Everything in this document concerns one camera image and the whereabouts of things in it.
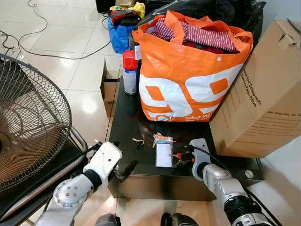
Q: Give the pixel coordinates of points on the orange white shopping bag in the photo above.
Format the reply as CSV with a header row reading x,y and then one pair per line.
x,y
188,80

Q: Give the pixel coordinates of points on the red-capped spray can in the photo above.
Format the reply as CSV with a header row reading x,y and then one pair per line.
x,y
130,70

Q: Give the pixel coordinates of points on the blue plastic bag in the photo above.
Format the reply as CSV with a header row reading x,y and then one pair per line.
x,y
120,37

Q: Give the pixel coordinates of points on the red white striped cloth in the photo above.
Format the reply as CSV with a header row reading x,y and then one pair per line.
x,y
207,37

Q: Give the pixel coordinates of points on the robot right leg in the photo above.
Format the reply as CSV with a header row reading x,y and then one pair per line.
x,y
186,220

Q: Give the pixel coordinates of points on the robot left leg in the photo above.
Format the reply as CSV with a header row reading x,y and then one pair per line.
x,y
107,220

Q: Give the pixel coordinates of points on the metal grille floor fan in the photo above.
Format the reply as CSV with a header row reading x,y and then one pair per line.
x,y
28,117

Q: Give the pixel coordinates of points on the red black bag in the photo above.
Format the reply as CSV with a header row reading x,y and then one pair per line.
x,y
123,16

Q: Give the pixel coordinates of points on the robot leg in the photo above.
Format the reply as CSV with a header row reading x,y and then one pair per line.
x,y
186,220
107,220

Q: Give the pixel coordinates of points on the small silver key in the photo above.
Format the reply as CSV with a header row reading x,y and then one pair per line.
x,y
138,141

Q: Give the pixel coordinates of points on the large brown cardboard box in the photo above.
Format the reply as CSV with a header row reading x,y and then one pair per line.
x,y
263,103

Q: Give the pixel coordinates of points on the black table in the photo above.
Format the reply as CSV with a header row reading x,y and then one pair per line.
x,y
141,165

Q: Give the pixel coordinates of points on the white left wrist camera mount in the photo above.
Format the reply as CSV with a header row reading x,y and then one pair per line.
x,y
104,157

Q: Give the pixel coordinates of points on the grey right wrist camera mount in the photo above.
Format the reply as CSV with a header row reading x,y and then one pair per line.
x,y
200,157

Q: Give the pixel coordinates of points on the yellow cloth item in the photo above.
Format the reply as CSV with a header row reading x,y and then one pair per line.
x,y
138,9

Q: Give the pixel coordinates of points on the red-tagged key bunch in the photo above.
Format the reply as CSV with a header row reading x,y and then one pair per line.
x,y
177,156

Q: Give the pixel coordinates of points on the white card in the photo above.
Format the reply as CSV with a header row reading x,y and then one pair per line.
x,y
164,155

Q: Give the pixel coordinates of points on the small open cardboard box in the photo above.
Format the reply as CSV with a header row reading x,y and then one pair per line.
x,y
109,89

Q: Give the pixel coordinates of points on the silver round table cap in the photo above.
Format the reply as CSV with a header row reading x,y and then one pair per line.
x,y
249,174

